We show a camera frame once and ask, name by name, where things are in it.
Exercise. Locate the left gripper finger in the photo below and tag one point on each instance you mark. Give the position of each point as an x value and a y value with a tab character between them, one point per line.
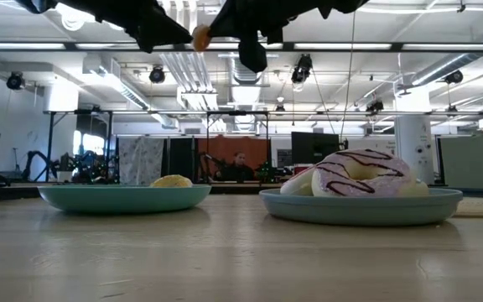
157	31

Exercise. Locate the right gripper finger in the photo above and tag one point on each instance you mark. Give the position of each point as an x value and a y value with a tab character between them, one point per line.
237	19
252	54

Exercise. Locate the large pink frosted donut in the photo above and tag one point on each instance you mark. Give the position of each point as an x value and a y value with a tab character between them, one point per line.
298	184

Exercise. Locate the small yellow frosted donut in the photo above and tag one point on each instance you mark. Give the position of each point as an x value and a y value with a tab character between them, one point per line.
171	181

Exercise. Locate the large purple striped donut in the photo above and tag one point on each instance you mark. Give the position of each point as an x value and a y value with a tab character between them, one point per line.
350	178

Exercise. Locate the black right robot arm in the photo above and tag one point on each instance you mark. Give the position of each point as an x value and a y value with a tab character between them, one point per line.
350	4

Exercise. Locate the black ceiling spotlight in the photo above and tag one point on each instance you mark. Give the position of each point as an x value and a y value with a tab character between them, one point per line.
157	74
15	81
375	106
454	77

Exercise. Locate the orange partition panel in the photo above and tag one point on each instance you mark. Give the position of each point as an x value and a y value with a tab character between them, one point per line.
224	144

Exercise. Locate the black monitor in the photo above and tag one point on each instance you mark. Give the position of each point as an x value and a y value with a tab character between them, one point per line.
313	147

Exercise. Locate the person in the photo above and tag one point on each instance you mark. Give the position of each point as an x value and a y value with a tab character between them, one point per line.
237	170

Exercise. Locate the patterned grey curtain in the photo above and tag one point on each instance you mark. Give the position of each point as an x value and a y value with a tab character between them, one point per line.
141	159

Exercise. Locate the white round column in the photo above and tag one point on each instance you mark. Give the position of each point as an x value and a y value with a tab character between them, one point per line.
413	126

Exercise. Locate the teal green plate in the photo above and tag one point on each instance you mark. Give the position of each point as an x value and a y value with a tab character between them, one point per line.
124	199

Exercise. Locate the pale blue plate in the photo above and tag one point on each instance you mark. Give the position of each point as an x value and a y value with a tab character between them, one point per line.
359	209

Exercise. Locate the green partition panel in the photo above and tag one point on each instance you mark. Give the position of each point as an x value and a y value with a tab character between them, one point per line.
472	159

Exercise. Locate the black overhead camera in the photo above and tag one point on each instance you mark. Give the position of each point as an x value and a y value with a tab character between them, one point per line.
302	69

